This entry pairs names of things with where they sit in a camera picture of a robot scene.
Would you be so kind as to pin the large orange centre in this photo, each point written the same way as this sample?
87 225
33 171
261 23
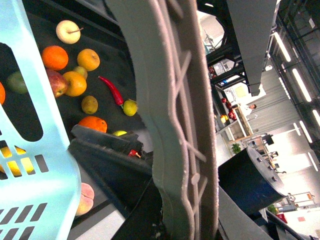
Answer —
94 123

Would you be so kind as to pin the green apple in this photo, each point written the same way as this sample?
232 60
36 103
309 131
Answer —
119 133

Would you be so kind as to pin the red chili pepper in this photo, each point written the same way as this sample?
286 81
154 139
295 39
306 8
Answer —
118 99

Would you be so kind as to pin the pale pink peach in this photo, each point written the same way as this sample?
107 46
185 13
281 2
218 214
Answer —
86 202

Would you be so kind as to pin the small orange mandarin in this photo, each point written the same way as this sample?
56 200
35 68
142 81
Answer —
55 57

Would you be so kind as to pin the white apple far right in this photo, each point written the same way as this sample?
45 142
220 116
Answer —
68 32

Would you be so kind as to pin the yellow lemon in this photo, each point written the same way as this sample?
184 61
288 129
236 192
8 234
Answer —
13 165

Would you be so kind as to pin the brown kiwi lower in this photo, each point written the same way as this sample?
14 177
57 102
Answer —
89 104

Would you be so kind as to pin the green lime upper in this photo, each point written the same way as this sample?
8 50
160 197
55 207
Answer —
15 82

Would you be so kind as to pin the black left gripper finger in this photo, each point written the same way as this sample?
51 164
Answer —
116 147

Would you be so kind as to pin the red yellow apple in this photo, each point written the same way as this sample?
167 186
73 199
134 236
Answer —
58 83

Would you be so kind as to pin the yellow orange persimmon upper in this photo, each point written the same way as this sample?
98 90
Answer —
88 59

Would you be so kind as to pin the brown kiwi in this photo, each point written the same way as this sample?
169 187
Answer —
82 71
89 104

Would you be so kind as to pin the light blue plastic basket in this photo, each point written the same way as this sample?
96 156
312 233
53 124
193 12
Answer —
41 205

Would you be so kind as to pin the large orange tangerine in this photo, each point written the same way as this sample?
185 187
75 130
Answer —
2 94

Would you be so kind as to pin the black produce shelf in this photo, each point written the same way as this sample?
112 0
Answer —
131 192

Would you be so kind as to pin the brown kiwi upper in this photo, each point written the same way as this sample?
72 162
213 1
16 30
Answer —
82 71

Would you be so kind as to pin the yellow orange persimmon lower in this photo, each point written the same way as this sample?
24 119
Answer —
76 84

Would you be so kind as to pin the yellow orange persimmon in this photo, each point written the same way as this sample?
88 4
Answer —
88 59
76 84

